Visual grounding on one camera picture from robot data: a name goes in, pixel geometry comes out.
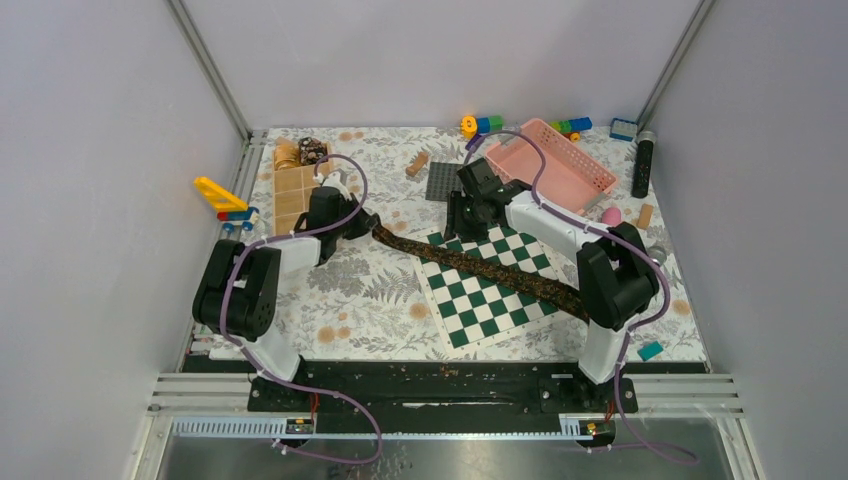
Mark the pink perforated plastic basket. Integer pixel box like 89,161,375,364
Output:
484,118,618,215

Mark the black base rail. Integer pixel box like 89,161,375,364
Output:
248,357,709,436

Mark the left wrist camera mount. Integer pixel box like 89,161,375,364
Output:
313,169,347,192

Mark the black toy microphone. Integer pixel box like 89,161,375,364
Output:
631,130,657,199

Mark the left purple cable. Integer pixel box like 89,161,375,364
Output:
217,153,386,466

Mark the black key-patterned necktie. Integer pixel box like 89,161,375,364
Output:
372,225,590,323

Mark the blue grey toy brick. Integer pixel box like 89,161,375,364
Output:
609,118,639,142

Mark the rolled floral black tie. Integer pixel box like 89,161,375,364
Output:
298,137,328,166

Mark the rolled golden tie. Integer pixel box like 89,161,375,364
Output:
273,145,301,171

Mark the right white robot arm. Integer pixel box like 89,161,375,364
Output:
445,158,668,412

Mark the pink toy microphone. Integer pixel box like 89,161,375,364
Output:
601,206,623,227

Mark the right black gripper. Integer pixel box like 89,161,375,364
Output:
442,191,489,245

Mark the small wooden rectangular block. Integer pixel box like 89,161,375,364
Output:
636,204,655,230

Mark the purple cable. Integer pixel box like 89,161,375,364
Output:
462,129,700,466
217,153,386,466

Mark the multicolour toy brick train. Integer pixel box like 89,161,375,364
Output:
549,117,593,142

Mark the small wooden arch block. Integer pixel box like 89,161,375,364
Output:
405,151,429,177

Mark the yellow toy ladder vehicle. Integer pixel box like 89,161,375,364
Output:
193,176,260,233

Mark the green white chessboard mat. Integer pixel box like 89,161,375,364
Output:
412,227,573,354

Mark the wooden compartment box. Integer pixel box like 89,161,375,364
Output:
271,138,332,235

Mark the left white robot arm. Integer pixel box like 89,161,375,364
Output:
192,186,380,411

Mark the grey studded baseplate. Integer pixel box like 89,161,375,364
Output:
425,162,463,202

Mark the teal small block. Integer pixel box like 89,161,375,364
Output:
637,341,664,362

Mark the yellow round toy block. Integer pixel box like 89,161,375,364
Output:
460,115,478,139

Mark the green toy brick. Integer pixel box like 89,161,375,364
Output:
488,115,504,131

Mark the purple toy brick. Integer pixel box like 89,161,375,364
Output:
465,133,483,152

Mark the purple glitter toy microphone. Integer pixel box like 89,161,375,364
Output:
646,244,669,266

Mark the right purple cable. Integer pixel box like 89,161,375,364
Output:
462,129,700,466

